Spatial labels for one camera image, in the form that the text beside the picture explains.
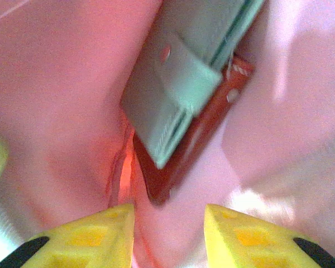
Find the green wallet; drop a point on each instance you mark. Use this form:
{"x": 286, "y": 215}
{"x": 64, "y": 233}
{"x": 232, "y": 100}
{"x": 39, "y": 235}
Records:
{"x": 170, "y": 97}

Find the pink backpack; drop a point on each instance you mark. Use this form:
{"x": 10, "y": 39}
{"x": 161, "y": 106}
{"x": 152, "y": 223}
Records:
{"x": 58, "y": 83}

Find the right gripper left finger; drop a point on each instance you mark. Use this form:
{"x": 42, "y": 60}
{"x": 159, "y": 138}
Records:
{"x": 95, "y": 243}

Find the red wallet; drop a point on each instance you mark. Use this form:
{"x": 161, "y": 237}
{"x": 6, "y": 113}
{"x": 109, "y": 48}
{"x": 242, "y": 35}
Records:
{"x": 162, "y": 178}

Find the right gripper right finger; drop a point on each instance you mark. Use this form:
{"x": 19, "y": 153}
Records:
{"x": 245, "y": 245}

